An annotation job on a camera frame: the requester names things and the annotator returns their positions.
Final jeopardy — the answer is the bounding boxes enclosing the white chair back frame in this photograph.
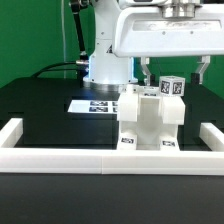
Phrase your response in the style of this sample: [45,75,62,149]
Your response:
[117,84,185,125]

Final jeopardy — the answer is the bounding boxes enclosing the white U-shaped boundary fence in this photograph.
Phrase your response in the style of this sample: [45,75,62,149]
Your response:
[0,118,224,176]

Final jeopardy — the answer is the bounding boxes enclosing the black cable bundle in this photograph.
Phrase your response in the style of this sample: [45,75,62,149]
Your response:
[31,60,88,80]

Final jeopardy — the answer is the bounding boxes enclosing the white flat tag board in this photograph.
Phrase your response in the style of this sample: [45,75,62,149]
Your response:
[68,100,117,114]

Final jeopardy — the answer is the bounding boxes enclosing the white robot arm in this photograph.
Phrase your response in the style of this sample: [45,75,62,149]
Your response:
[70,0,224,91]

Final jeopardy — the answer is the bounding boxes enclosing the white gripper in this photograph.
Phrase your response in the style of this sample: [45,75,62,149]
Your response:
[112,0,224,86]

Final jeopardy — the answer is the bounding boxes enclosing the white tagged cube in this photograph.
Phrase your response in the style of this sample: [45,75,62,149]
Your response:
[159,76,185,96]

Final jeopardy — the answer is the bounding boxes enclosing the white chair seat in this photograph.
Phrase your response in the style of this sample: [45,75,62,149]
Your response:
[118,96,179,149]

